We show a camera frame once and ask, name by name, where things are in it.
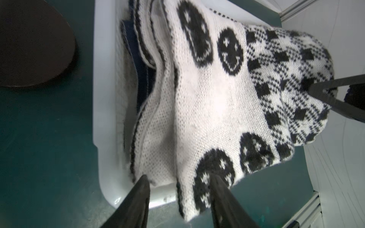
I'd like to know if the white plastic basket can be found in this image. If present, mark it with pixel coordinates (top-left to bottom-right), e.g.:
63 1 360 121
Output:
92 0 271 210

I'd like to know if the black white smiley scarf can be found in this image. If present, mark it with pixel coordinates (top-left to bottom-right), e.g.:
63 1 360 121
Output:
130 1 334 221

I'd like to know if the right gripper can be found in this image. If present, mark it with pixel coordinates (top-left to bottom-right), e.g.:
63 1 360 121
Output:
307 74 365 124

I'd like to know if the metal jewelry tree stand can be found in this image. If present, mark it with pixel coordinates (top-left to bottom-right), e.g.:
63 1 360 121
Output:
1 1 76 87

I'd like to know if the navy plaid scarf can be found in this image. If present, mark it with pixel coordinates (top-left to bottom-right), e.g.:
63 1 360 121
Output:
121 0 157 115

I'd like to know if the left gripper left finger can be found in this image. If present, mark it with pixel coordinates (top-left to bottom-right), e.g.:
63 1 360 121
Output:
101 175 150 228

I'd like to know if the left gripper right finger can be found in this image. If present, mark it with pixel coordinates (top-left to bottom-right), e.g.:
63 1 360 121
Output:
210 174 258 228

